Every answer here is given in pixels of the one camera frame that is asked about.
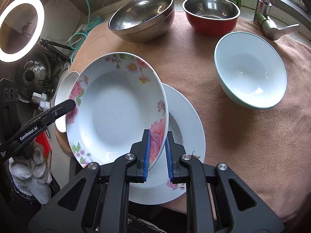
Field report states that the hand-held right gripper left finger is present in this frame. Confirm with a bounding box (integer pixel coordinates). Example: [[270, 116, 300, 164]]
[[31, 129, 151, 233]]

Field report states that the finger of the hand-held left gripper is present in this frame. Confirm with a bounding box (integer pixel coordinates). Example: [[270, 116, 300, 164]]
[[36, 99, 77, 126]]

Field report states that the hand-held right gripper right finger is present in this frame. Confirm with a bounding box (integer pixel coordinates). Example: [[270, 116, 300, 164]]
[[166, 131, 285, 233]]

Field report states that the small plain white plate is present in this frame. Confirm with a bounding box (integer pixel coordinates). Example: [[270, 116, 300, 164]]
[[54, 71, 80, 133]]

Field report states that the large white plate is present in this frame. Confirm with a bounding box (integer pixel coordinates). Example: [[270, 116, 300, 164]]
[[128, 83, 206, 205]]

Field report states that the floral rimmed white plate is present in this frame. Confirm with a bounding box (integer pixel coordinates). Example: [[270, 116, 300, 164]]
[[66, 52, 169, 169]]

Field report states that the white bowl pale blue outside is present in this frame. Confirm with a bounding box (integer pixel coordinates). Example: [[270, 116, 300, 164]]
[[214, 31, 287, 109]]

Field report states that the large stainless steel bowl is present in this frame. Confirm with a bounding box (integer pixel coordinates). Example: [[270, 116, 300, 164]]
[[108, 0, 175, 42]]

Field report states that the red steel-lined bowl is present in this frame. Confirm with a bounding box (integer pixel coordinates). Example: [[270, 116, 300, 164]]
[[182, 0, 241, 37]]

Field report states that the person's left hand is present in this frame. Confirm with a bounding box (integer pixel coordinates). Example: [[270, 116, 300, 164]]
[[9, 142, 52, 205]]

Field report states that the white charger plug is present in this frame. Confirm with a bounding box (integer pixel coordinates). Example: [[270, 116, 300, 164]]
[[31, 92, 50, 108]]

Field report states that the black device box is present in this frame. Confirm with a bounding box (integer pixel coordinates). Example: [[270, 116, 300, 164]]
[[0, 79, 20, 102]]

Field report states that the black tripod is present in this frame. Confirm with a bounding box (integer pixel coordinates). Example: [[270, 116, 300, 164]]
[[39, 38, 73, 62]]

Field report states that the pink towel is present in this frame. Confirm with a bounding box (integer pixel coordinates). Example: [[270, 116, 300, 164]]
[[55, 11, 311, 224]]

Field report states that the chrome kitchen faucet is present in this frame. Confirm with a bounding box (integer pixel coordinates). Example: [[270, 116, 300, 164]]
[[253, 0, 300, 41]]

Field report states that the teal cable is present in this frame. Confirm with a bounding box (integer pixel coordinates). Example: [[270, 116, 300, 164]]
[[61, 0, 91, 61]]

